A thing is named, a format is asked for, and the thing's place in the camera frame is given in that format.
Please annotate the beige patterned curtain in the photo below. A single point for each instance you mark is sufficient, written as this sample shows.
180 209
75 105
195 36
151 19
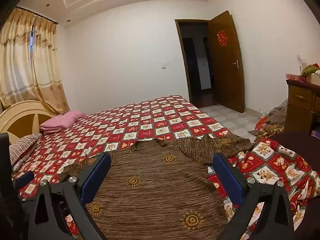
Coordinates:
15 62
47 75

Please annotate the beige cardboard box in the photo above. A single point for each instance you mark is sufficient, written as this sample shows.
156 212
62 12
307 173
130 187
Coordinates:
313 78

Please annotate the grey-brown crumpled cloth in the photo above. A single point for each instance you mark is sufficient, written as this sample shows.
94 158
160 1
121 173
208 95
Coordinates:
277 116

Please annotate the dark maroon cloth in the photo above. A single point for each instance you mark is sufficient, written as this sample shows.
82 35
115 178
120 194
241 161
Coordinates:
297 142

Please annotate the brown door frame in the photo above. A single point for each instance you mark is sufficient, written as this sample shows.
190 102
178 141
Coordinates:
183 55

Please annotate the striped pillow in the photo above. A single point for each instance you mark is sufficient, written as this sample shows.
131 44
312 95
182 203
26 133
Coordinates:
22 147

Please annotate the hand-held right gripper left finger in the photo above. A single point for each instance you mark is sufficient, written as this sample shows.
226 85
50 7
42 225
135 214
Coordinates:
96 177

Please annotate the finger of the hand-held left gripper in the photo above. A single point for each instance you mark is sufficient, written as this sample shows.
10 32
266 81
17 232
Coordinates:
24 178

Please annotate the purple striped cloth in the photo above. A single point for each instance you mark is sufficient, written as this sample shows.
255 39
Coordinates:
315 131

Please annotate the pink folded pillow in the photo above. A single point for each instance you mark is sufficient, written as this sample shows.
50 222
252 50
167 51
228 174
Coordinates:
62 121

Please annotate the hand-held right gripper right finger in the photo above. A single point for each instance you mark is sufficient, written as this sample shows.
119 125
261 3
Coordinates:
228 177

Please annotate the green cloth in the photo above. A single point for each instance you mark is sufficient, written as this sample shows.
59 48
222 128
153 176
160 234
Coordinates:
310 70

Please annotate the red printed crumpled cloth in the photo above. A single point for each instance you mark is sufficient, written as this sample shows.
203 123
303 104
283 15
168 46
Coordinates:
261 125

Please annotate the brown wooden door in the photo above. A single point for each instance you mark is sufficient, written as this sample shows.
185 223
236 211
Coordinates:
225 85

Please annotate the cream wooden headboard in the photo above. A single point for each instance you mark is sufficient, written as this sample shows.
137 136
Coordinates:
22 115

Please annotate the brown striped sun-print garment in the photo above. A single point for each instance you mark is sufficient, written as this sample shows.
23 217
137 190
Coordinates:
150 192

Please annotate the red checked bear-print bedspread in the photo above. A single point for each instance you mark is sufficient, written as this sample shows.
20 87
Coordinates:
125 125

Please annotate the brown wooden dresser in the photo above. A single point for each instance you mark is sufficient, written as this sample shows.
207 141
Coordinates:
300 105

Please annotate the red paper door decoration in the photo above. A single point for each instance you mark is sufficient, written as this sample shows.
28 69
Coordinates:
222 38

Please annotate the dark curtain rod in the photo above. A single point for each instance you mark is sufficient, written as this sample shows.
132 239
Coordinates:
37 15

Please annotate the window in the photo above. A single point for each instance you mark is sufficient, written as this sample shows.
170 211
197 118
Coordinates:
31 42

